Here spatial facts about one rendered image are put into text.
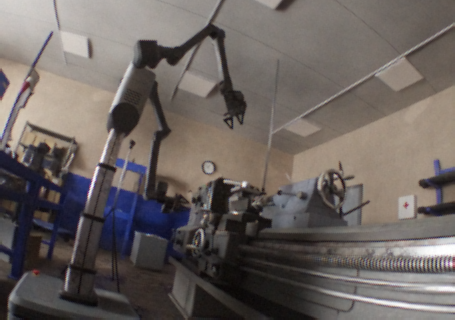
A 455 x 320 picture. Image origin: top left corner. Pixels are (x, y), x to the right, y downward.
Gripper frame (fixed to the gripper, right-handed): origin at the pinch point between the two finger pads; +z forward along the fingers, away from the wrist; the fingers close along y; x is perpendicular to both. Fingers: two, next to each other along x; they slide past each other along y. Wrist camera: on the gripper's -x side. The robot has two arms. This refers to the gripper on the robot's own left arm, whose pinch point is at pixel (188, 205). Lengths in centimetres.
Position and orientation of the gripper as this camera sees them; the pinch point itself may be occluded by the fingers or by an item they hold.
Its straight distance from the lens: 155.3
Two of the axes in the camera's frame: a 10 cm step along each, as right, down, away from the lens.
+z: 9.0, 3.0, 3.2
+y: 0.9, 5.8, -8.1
